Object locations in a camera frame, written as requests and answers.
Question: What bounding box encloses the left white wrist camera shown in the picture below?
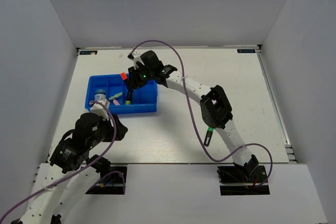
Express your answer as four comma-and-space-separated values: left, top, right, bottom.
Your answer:
89, 99, 110, 120

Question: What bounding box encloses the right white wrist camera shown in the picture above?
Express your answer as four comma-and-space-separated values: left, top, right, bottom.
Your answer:
128, 53, 145, 71

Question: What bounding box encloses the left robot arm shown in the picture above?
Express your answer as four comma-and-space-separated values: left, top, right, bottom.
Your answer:
13, 113, 128, 223

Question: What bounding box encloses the green translucent eraser case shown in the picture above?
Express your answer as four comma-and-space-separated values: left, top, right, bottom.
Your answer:
109, 92, 122, 100

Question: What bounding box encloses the right corner table label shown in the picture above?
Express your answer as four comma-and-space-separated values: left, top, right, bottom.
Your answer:
237, 49, 256, 54

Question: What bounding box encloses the left corner table label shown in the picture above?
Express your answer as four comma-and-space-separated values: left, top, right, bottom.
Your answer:
79, 50, 98, 55

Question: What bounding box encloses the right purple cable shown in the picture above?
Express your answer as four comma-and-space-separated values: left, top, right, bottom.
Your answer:
128, 40, 274, 189

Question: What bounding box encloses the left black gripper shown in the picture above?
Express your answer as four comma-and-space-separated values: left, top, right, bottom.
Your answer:
88, 112, 129, 147

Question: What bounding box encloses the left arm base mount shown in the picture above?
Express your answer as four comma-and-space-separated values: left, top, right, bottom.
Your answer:
86, 157, 128, 195

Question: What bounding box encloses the orange highlighter marker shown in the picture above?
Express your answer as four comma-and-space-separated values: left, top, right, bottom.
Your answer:
120, 72, 128, 81

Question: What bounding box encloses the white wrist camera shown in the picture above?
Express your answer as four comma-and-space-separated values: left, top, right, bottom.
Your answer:
128, 53, 145, 71
89, 99, 110, 120

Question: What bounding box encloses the green highlighter marker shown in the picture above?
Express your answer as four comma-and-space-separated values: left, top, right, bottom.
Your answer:
204, 127, 214, 147

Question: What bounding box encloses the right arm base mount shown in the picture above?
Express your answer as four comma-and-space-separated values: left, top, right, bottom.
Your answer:
217, 165, 270, 196

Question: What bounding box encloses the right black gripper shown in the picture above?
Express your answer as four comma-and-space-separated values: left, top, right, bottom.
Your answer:
127, 63, 155, 90

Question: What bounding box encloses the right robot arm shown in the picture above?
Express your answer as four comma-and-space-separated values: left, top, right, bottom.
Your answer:
125, 50, 259, 182

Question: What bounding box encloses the blue plastic sorting tray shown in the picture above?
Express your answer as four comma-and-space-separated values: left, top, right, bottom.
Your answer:
85, 74, 158, 114

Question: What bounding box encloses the corner table label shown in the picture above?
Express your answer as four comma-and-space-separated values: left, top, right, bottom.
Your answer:
79, 50, 98, 55
237, 49, 256, 54

